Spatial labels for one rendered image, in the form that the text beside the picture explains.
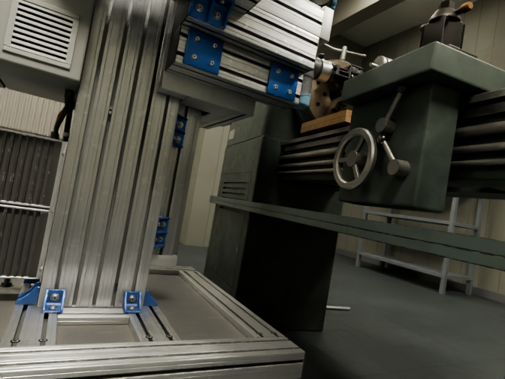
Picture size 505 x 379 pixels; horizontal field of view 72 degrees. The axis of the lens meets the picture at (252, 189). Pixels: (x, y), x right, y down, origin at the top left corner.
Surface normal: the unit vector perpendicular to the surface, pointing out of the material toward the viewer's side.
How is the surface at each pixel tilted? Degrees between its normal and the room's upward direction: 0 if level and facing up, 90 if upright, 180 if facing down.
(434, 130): 90
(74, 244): 90
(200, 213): 90
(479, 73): 90
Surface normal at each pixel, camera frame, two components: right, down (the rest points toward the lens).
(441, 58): 0.36, 0.02
